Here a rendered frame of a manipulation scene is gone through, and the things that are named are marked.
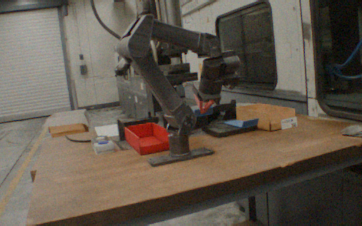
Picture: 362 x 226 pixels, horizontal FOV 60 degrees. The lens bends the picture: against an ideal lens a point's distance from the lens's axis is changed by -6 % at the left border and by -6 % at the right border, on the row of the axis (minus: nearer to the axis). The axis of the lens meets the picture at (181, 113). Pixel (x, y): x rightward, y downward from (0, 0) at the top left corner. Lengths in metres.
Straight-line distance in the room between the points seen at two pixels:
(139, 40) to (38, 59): 9.71
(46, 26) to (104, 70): 2.15
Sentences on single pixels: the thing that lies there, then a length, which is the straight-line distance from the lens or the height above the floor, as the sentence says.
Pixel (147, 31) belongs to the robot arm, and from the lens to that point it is 0.92.
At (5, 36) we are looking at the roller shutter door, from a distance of 10.78.
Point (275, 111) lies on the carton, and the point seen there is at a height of 0.95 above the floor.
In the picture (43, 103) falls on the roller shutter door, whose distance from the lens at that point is 10.60.
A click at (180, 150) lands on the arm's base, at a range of 1.00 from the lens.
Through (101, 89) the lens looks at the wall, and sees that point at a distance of 10.59.
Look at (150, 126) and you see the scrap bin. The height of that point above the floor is 0.95.
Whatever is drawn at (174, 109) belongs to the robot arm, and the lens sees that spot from 0.97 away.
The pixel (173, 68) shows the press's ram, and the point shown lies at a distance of 1.36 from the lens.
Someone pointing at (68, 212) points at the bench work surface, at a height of 0.90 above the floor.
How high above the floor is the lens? 1.20
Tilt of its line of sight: 9 degrees down
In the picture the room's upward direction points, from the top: 6 degrees counter-clockwise
